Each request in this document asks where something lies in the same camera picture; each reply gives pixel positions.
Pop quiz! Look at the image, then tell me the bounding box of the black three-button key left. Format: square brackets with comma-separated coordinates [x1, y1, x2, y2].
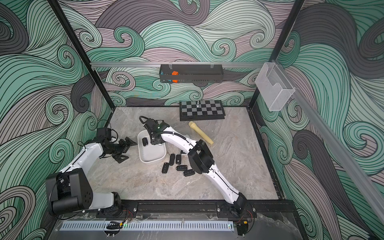
[162, 163, 170, 174]

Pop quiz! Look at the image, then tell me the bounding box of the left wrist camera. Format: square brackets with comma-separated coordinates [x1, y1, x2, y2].
[97, 128, 112, 141]

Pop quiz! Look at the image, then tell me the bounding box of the white perforated cable duct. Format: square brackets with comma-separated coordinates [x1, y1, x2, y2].
[60, 221, 235, 232]

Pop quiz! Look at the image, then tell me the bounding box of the black wall tray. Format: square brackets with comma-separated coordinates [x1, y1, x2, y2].
[159, 64, 224, 84]

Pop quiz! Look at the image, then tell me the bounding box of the right side aluminium rail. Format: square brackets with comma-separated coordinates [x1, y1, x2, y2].
[272, 60, 384, 223]

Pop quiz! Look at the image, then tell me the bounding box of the white plastic storage box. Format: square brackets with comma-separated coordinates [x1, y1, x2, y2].
[137, 130, 167, 164]

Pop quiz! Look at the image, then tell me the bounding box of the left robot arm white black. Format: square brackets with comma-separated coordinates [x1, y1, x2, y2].
[45, 128, 137, 217]

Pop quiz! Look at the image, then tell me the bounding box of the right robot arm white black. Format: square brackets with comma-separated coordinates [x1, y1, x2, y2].
[142, 119, 248, 217]

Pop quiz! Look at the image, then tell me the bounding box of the black three-button key middle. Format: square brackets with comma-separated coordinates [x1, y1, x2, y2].
[176, 165, 188, 172]

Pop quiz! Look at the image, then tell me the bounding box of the black three-button key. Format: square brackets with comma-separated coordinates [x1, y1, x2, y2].
[162, 163, 170, 174]
[176, 165, 188, 172]
[183, 169, 196, 177]

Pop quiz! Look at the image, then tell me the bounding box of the black three-button key lower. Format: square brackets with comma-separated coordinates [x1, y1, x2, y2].
[183, 169, 196, 177]

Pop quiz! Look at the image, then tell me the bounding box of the horizontal aluminium rail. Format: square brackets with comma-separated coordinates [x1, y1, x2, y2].
[89, 61, 265, 69]

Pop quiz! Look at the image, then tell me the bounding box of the black VW flip key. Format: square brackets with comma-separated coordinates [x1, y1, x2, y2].
[176, 154, 182, 165]

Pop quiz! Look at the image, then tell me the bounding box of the black silver chessboard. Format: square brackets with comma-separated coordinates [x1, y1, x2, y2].
[180, 100, 226, 121]

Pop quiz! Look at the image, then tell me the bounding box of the black plain key fob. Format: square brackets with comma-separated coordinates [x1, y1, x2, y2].
[169, 154, 176, 166]

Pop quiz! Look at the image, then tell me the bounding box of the cream yellow flashlight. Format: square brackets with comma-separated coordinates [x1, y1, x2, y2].
[189, 121, 214, 145]

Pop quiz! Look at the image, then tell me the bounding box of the black VW key fob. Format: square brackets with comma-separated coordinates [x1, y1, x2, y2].
[142, 137, 149, 147]

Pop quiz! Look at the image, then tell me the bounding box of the clear acrylic wall holder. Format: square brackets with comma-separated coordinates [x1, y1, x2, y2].
[255, 62, 295, 112]

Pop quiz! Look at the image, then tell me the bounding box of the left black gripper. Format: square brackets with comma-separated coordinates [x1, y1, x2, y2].
[105, 137, 137, 163]

